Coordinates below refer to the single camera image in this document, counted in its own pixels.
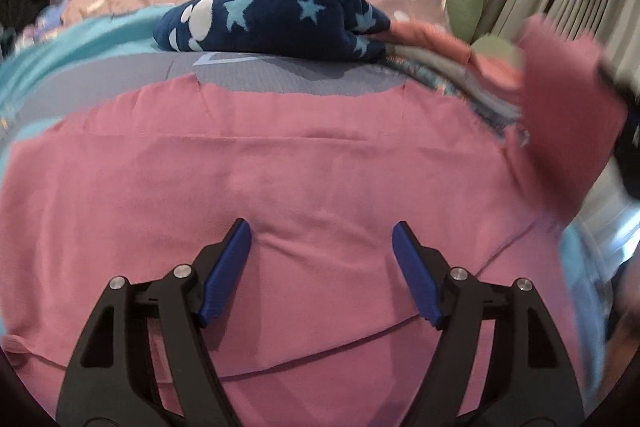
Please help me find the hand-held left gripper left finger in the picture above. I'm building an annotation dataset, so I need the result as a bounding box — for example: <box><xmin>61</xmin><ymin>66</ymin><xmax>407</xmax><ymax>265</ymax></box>
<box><xmin>55</xmin><ymin>218</ymin><xmax>251</xmax><ymax>427</ymax></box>

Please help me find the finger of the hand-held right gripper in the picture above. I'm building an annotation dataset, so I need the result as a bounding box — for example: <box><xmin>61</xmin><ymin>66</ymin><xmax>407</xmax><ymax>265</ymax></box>
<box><xmin>612</xmin><ymin>152</ymin><xmax>638</xmax><ymax>198</ymax></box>
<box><xmin>597</xmin><ymin>57</ymin><xmax>640</xmax><ymax>95</ymax></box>

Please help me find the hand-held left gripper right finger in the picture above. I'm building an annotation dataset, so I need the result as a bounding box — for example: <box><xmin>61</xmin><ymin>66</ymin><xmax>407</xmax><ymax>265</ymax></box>
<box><xmin>391</xmin><ymin>221</ymin><xmax>587</xmax><ymax>427</ymax></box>

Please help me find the pink shirt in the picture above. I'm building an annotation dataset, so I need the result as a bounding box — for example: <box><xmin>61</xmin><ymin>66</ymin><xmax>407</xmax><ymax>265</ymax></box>
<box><xmin>0</xmin><ymin>17</ymin><xmax>628</xmax><ymax>427</ymax></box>

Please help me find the stack of folded clothes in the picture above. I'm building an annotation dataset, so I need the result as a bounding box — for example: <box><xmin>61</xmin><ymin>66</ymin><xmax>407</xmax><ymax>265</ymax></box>
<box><xmin>395</xmin><ymin>59</ymin><xmax>531</xmax><ymax>142</ymax></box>

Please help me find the green pillow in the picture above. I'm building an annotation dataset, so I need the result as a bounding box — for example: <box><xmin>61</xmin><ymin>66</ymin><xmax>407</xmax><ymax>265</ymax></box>
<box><xmin>472</xmin><ymin>34</ymin><xmax>523</xmax><ymax>62</ymax></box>
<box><xmin>442</xmin><ymin>0</ymin><xmax>486</xmax><ymax>42</ymax></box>

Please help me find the grey folded garment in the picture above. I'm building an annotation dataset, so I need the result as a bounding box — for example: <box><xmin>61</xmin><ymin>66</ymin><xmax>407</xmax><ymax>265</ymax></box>
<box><xmin>387</xmin><ymin>44</ymin><xmax>521</xmax><ymax>108</ymax></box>

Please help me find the salmon folded garment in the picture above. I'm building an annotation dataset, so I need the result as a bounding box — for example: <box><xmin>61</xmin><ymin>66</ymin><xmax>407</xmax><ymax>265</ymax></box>
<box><xmin>390</xmin><ymin>22</ymin><xmax>523</xmax><ymax>88</ymax></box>

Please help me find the navy star-print blanket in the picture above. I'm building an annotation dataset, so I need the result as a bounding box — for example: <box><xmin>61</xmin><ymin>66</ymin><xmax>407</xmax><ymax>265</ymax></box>
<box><xmin>152</xmin><ymin>0</ymin><xmax>392</xmax><ymax>62</ymax></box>

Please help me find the blue grey printed bed sheet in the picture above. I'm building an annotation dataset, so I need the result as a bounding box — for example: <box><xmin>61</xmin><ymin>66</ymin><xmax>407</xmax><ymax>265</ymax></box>
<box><xmin>0</xmin><ymin>14</ymin><xmax>606</xmax><ymax>383</ymax></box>

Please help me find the black cloth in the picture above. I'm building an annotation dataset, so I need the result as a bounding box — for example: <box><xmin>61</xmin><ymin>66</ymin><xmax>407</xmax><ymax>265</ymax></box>
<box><xmin>0</xmin><ymin>0</ymin><xmax>51</xmax><ymax>38</ymax></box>

